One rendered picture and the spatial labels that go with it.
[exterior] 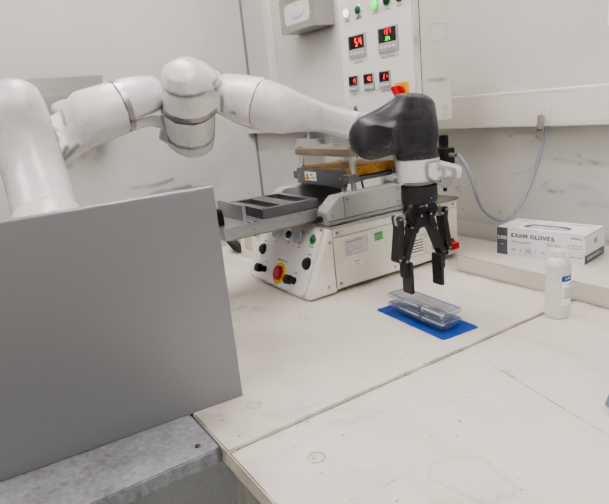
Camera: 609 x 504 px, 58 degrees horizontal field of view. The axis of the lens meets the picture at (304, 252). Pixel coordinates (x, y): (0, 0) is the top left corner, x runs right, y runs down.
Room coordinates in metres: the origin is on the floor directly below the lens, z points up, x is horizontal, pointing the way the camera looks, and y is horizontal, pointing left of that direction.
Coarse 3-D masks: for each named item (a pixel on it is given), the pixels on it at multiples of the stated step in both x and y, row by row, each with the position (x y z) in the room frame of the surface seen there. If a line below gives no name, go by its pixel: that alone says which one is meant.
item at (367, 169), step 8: (336, 160) 1.70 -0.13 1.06; (344, 160) 1.59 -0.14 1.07; (360, 160) 1.63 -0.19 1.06; (368, 160) 1.61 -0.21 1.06; (376, 160) 1.59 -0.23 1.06; (384, 160) 1.57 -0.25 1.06; (392, 160) 1.56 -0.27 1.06; (320, 168) 1.57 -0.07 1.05; (328, 168) 1.54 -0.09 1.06; (336, 168) 1.51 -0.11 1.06; (344, 168) 1.48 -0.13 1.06; (360, 168) 1.50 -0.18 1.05; (368, 168) 1.52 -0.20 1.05; (376, 168) 1.53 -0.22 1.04; (384, 168) 1.55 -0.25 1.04; (392, 168) 1.56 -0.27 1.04; (360, 176) 1.51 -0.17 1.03; (368, 176) 1.52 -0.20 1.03; (376, 176) 1.53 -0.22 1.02
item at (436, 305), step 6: (402, 288) 1.23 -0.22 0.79; (396, 294) 1.20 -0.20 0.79; (402, 294) 1.19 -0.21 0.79; (408, 294) 1.19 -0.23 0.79; (414, 294) 1.18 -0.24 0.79; (420, 294) 1.18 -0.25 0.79; (408, 300) 1.15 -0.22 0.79; (414, 300) 1.15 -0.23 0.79; (420, 300) 1.14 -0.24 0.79; (426, 300) 1.14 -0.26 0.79; (432, 300) 1.13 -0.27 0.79; (438, 300) 1.13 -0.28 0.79; (426, 306) 1.10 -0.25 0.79; (432, 306) 1.10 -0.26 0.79; (438, 306) 1.10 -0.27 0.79; (444, 306) 1.09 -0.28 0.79; (450, 306) 1.09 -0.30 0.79; (456, 306) 1.09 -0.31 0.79; (438, 312) 1.06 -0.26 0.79; (444, 312) 1.06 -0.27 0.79
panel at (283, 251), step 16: (304, 224) 1.46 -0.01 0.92; (272, 240) 1.56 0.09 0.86; (288, 240) 1.49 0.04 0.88; (304, 240) 1.43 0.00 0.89; (320, 240) 1.37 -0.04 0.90; (256, 256) 1.61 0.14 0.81; (272, 256) 1.53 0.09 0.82; (288, 256) 1.46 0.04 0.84; (304, 256) 1.40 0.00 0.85; (256, 272) 1.57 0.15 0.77; (272, 272) 1.50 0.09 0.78; (288, 272) 1.44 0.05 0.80; (304, 272) 1.38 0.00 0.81; (288, 288) 1.41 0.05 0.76; (304, 288) 1.35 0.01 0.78
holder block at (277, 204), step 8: (280, 192) 1.60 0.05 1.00; (240, 200) 1.52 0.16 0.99; (248, 200) 1.53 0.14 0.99; (256, 200) 1.50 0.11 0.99; (264, 200) 1.48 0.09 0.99; (272, 200) 1.47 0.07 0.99; (280, 200) 1.45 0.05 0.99; (288, 200) 1.52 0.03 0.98; (296, 200) 1.49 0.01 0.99; (304, 200) 1.42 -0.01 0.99; (312, 200) 1.42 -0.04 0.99; (248, 208) 1.41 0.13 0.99; (256, 208) 1.37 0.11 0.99; (264, 208) 1.35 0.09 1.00; (272, 208) 1.36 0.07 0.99; (280, 208) 1.37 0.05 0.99; (288, 208) 1.38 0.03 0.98; (296, 208) 1.40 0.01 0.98; (304, 208) 1.41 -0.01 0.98; (312, 208) 1.42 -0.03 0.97; (256, 216) 1.38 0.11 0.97; (264, 216) 1.35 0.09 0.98; (272, 216) 1.36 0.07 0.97
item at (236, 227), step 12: (228, 204) 1.41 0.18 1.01; (240, 204) 1.37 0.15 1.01; (228, 216) 1.42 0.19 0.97; (240, 216) 1.36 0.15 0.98; (288, 216) 1.37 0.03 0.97; (300, 216) 1.39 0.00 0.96; (312, 216) 1.41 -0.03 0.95; (228, 228) 1.29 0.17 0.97; (240, 228) 1.30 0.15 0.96; (252, 228) 1.32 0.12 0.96; (264, 228) 1.34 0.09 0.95; (276, 228) 1.35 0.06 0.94; (228, 240) 1.29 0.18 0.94
